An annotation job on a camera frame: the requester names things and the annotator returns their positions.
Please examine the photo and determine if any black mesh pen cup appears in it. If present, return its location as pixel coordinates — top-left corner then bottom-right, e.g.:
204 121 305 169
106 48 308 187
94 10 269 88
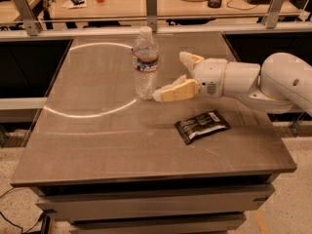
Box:
208 0 222 9

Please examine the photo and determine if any grey table drawer base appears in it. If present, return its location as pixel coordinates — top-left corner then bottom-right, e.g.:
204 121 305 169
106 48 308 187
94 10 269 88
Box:
37 176 275 234

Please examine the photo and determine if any grey metal left bracket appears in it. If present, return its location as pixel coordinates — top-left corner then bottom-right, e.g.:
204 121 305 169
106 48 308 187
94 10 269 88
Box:
13 0 42 36

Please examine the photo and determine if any grey metal right bracket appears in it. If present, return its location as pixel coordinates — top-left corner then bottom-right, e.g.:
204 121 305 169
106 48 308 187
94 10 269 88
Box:
262 0 285 29

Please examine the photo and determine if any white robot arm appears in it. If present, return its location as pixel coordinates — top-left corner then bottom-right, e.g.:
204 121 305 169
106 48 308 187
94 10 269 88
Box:
153 52 312 116

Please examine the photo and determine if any grey metal center bracket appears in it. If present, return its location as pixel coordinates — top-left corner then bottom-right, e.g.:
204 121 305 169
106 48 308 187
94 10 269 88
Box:
146 0 157 32

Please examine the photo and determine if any clear plastic water bottle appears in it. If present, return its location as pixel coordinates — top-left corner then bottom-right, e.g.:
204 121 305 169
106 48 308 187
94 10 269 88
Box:
132 26 159 99

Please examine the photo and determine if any black floor cable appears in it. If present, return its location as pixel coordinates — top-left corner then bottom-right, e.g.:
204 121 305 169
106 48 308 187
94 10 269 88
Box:
0 187 45 234

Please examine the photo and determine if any black snack wrapper packet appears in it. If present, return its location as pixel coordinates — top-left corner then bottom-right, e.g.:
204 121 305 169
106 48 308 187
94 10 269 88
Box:
175 110 231 145

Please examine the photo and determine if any grey metal bracket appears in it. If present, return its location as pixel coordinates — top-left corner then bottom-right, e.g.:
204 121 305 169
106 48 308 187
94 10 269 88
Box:
262 0 285 29
13 0 42 36
146 0 157 32

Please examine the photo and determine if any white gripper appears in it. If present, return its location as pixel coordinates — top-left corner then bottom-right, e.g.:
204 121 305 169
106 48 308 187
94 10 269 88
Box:
152 52 228 102

